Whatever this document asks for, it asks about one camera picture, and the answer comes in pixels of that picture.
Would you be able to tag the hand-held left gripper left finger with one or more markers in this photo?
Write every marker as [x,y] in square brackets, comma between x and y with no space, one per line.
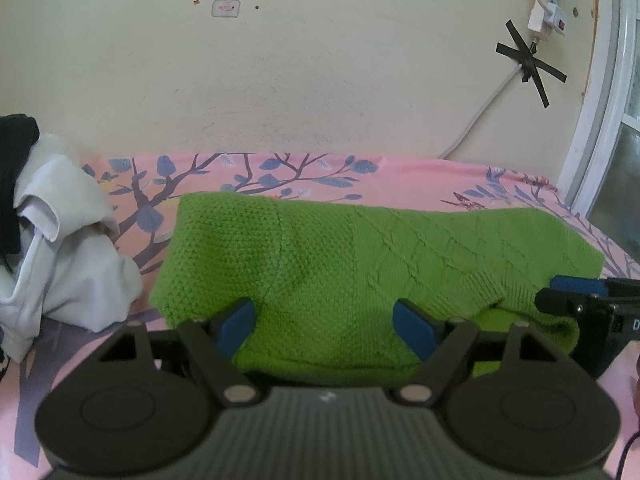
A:
[235,327]

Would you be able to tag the white power adapter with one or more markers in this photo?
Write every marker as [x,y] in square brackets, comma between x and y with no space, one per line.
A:
[547,17]

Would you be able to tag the green knitted sweater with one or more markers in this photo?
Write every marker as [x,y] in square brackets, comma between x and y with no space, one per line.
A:
[325,270]

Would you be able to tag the white window frame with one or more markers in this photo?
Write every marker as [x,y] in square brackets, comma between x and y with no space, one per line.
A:
[595,110]

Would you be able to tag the black white striped garment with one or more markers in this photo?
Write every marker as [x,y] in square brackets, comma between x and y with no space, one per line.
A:
[15,160]

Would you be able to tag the small wall sticker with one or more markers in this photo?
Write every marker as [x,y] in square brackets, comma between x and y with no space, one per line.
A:
[226,8]

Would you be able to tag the black tape cross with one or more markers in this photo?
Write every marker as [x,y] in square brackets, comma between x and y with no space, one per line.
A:
[531,62]

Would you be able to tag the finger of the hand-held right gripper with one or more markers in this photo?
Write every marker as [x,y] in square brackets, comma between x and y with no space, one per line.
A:
[577,285]
[560,301]

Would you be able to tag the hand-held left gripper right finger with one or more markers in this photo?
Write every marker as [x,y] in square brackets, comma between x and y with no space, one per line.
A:
[414,330]

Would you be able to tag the pink floral bed sheet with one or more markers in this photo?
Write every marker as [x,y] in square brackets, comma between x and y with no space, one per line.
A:
[400,180]

